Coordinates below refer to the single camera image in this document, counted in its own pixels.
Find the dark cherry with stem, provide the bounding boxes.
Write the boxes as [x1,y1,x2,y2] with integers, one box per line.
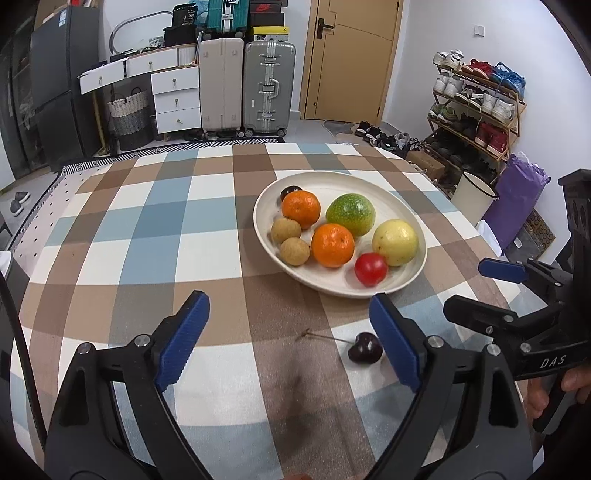
[300,329,384,364]

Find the black bag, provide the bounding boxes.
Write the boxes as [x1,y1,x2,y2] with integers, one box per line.
[164,4,208,47]

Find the white drawer cabinet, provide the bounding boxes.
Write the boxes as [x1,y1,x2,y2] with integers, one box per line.
[78,44,202,139]

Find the wooden door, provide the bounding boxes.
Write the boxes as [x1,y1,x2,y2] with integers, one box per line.
[299,0,404,121]

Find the teal suitcase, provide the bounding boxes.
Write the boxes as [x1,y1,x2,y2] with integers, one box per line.
[206,0,250,40]

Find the yellow passion fruit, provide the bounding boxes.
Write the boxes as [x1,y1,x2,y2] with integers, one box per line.
[372,220,419,267]

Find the cardboard box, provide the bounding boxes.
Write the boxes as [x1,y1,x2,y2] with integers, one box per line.
[406,150,446,181]

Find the orange mandarin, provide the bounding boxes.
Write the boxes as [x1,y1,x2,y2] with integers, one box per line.
[311,223,356,269]
[282,190,321,230]

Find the white bucket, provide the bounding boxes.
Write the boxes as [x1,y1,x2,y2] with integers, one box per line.
[450,172,499,227]

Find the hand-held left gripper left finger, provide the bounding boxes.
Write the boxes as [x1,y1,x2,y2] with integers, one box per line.
[44,291,218,480]

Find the black cable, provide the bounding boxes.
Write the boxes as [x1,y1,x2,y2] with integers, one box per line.
[0,272,47,444]

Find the purple bag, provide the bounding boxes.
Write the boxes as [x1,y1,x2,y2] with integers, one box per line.
[482,154,550,250]

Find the tan longan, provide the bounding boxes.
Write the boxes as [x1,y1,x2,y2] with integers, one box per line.
[279,237,311,267]
[270,217,302,245]

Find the dark grey fridge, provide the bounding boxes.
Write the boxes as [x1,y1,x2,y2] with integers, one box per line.
[30,6,112,160]

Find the red cherry tomato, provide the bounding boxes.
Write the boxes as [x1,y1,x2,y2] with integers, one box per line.
[355,252,389,287]

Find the green speckled passion fruit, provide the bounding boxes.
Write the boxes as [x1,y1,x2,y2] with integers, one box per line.
[325,193,376,237]

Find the yellow and black shoe box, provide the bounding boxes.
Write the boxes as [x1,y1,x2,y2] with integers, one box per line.
[253,25,291,43]

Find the black glass cabinet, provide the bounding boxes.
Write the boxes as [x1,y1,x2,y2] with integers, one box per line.
[0,28,51,176]

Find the cream round plate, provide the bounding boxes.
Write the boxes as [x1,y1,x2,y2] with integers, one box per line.
[253,172,428,297]

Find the wooden shoe rack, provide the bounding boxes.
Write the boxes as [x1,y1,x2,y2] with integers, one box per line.
[427,65,527,185]

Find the grey aluminium suitcase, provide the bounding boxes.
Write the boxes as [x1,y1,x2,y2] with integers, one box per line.
[242,41,296,136]

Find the beige suitcase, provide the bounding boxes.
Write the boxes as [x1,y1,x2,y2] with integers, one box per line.
[199,38,245,132]

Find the grey hoop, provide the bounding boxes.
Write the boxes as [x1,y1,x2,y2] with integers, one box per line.
[108,16,165,58]

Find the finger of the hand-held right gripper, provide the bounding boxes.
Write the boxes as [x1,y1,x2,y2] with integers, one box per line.
[443,294,563,348]
[479,257,574,315]

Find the brown patterned mat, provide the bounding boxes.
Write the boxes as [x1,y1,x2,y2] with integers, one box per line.
[505,210,557,264]

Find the checkered tablecloth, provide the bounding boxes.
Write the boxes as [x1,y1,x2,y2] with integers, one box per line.
[9,142,532,480]

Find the grey wicker basket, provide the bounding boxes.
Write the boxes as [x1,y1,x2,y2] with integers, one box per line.
[107,88,154,151]

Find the person's right hand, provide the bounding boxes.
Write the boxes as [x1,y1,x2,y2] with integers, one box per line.
[526,364,591,421]

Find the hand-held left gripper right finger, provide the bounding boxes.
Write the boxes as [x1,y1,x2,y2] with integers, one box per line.
[369,293,534,480]

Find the group of shoes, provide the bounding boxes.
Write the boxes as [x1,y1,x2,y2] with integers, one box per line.
[355,120,423,153]
[431,50,527,155]

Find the grey doormat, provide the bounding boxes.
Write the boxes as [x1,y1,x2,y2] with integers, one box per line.
[323,120,365,139]

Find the black shoe boxes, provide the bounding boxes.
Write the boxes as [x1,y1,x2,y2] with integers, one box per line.
[249,0,289,28]

